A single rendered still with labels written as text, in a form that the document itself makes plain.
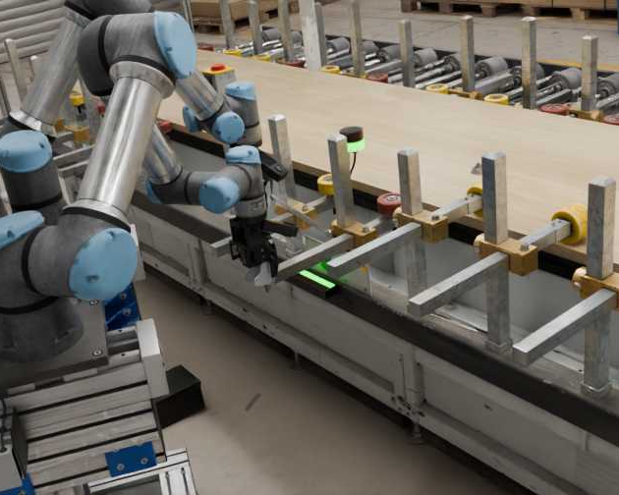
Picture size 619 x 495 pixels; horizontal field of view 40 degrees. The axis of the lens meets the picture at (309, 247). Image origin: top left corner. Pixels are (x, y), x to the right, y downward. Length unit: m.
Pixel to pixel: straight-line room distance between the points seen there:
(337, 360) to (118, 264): 1.64
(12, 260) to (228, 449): 1.60
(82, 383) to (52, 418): 0.09
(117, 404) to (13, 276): 0.31
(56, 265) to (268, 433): 1.66
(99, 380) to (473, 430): 1.34
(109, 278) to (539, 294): 1.11
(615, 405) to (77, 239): 1.08
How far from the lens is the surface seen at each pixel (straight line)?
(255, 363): 3.28
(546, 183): 2.29
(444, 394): 2.59
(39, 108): 2.04
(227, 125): 2.00
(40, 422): 1.58
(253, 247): 1.93
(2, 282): 1.47
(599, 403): 1.80
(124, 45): 1.54
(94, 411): 1.57
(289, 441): 2.87
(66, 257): 1.37
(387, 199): 2.23
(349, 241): 2.14
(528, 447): 2.45
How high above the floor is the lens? 1.77
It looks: 25 degrees down
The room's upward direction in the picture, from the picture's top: 8 degrees counter-clockwise
